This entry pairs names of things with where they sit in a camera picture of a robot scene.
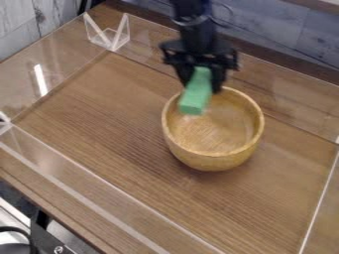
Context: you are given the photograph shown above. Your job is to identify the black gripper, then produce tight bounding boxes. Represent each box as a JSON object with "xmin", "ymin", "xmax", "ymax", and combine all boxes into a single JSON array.
[{"xmin": 159, "ymin": 18, "xmax": 239, "ymax": 93}]

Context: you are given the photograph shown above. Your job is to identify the green rectangular stick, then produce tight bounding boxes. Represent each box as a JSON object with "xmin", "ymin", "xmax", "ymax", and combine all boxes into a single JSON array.
[{"xmin": 179, "ymin": 66, "xmax": 212, "ymax": 115}]

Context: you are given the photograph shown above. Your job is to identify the wooden bowl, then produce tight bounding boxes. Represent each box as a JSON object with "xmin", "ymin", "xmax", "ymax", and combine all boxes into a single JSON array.
[{"xmin": 161, "ymin": 87, "xmax": 264, "ymax": 172}]

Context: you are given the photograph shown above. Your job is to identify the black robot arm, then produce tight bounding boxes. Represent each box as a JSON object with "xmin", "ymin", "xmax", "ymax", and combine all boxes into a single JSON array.
[{"xmin": 159, "ymin": 0, "xmax": 239, "ymax": 93}]

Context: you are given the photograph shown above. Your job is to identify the clear acrylic tray walls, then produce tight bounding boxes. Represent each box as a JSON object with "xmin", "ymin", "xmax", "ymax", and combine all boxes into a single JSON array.
[{"xmin": 0, "ymin": 14, "xmax": 339, "ymax": 254}]

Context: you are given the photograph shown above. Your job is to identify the clear acrylic corner bracket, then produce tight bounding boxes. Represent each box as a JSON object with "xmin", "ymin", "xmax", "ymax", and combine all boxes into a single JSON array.
[{"xmin": 84, "ymin": 13, "xmax": 129, "ymax": 52}]

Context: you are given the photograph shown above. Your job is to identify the black table leg frame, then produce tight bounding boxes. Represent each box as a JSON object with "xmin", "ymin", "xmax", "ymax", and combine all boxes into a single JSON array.
[{"xmin": 31, "ymin": 210, "xmax": 75, "ymax": 254}]

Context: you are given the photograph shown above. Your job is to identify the black cable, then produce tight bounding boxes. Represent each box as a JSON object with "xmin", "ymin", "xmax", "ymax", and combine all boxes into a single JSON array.
[{"xmin": 0, "ymin": 225, "xmax": 35, "ymax": 254}]

